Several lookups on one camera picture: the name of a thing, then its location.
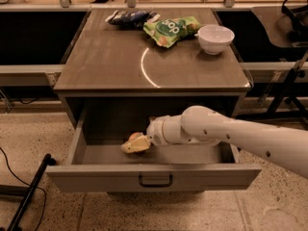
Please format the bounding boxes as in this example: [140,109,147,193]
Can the orange fruit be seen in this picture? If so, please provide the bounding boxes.
[128,132,143,141]

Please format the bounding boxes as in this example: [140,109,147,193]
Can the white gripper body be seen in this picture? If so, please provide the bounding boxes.
[146,116,167,146]

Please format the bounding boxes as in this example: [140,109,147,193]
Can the black drawer handle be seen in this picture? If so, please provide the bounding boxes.
[139,175,173,188]

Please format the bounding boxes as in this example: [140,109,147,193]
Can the open grey top drawer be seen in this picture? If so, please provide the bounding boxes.
[45,98,263,193]

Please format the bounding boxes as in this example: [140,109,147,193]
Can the green snack bag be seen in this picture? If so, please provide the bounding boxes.
[143,16,201,48]

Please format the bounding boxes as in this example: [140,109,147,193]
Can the dark blue snack bag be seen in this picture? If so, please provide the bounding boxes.
[105,11,160,27]

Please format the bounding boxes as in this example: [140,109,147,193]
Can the black floor cable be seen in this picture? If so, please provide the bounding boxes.
[0,146,48,231]

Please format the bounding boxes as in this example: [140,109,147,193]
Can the black metal stand leg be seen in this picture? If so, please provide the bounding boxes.
[7,154,56,231]

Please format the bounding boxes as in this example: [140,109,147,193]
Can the black headphones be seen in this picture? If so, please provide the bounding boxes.
[281,0,308,39]

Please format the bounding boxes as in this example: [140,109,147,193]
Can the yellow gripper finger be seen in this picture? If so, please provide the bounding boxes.
[121,135,151,153]

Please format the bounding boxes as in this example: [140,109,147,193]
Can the white ceramic bowl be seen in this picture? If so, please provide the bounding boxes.
[196,24,235,55]

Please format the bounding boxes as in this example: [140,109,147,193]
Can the grey drawer cabinet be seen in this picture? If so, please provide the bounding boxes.
[54,9,250,123]

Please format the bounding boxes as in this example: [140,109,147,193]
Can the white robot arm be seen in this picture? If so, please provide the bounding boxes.
[121,106,308,178]

